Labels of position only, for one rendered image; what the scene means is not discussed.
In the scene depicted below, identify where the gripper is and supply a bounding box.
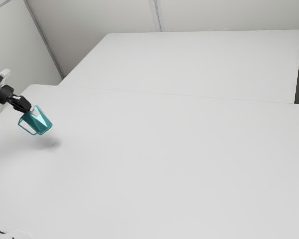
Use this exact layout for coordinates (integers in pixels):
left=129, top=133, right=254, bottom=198
left=0, top=84, right=40, bottom=117

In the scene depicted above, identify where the teal faceted mug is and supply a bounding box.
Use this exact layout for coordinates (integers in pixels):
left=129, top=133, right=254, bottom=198
left=17, top=104, right=53, bottom=136

